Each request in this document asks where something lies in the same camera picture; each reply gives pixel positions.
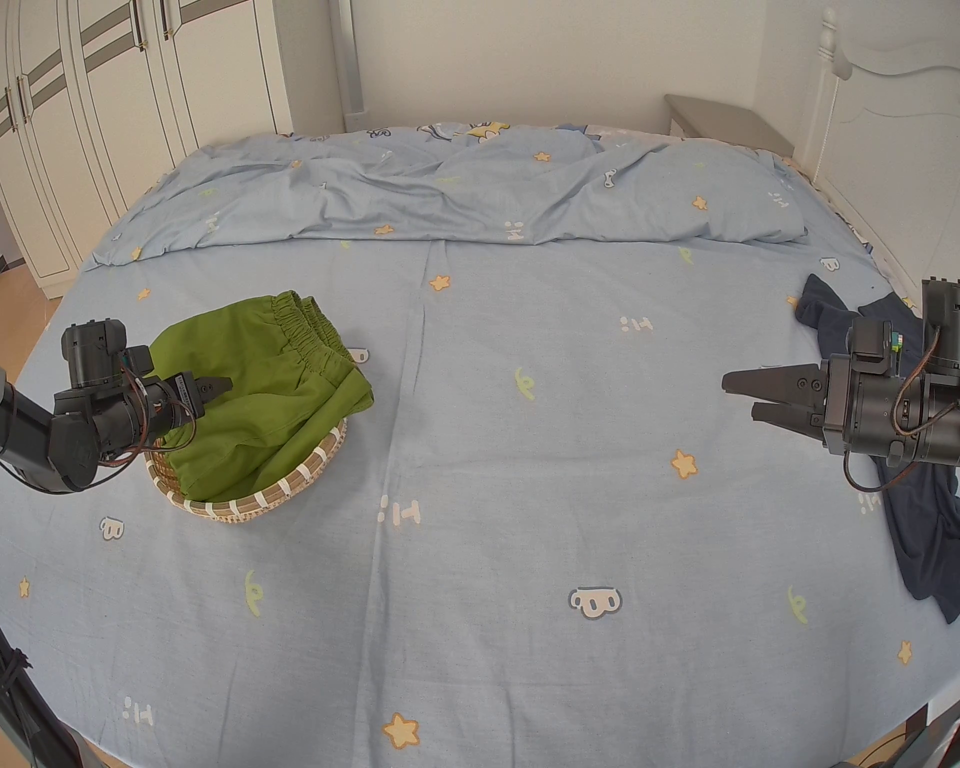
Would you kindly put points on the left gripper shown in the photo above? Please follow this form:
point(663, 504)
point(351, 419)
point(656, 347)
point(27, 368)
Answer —
point(161, 409)

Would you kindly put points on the dark blue garment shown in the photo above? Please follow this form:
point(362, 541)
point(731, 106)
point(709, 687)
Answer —
point(922, 540)

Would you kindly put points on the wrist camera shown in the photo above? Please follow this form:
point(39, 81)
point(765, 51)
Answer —
point(139, 360)
point(870, 349)

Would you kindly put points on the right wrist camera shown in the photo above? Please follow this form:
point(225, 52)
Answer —
point(870, 349)

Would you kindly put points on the pale blue quilt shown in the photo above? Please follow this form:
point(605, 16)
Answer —
point(487, 195)

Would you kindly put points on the bed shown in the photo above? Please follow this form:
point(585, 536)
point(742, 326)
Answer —
point(525, 450)

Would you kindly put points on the white wardrobe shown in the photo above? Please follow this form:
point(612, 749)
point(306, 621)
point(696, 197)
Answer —
point(112, 112)

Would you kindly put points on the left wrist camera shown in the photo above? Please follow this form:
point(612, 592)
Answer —
point(139, 360)

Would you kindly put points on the grey bedside table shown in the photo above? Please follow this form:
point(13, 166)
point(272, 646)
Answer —
point(720, 124)

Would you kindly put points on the grey wall pipe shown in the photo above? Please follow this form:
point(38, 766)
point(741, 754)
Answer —
point(349, 60)

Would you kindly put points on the green shorts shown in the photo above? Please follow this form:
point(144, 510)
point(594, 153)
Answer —
point(262, 375)

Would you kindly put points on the round woven basket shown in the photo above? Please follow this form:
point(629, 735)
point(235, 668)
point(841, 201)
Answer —
point(247, 504)

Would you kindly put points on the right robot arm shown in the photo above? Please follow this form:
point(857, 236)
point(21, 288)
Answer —
point(943, 330)

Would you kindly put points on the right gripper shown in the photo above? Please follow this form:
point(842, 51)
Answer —
point(877, 416)

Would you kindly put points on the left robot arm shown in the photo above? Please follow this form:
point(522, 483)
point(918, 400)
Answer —
point(75, 442)

